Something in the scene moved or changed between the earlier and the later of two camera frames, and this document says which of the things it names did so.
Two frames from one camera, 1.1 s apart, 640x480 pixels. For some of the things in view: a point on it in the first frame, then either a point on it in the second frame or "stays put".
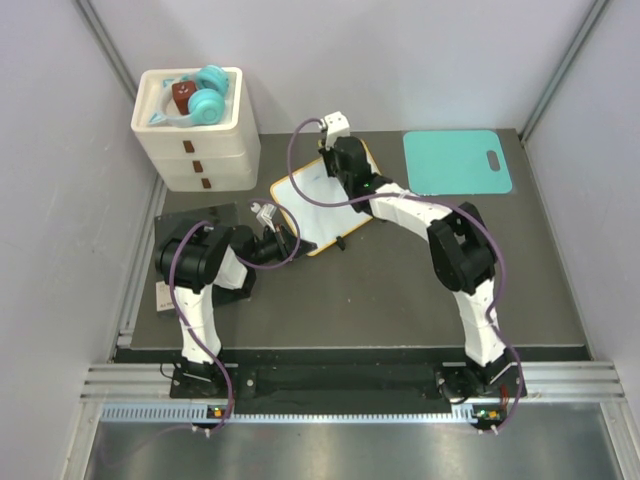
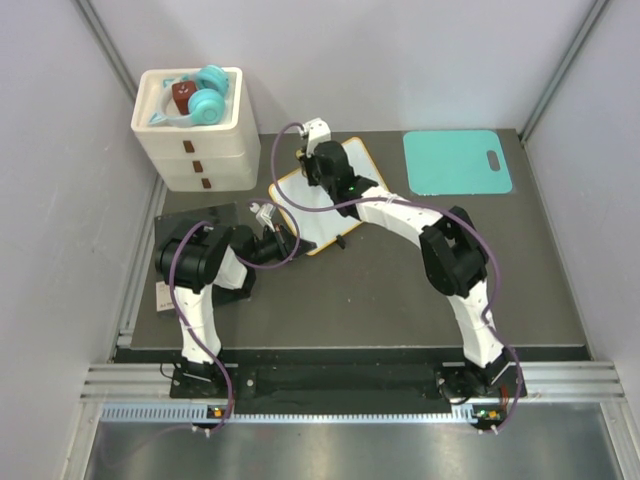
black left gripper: x=284 y=239 stays put
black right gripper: x=327 y=155 → x=309 y=163
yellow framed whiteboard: x=320 y=224 stays put
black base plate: x=337 y=389 stays put
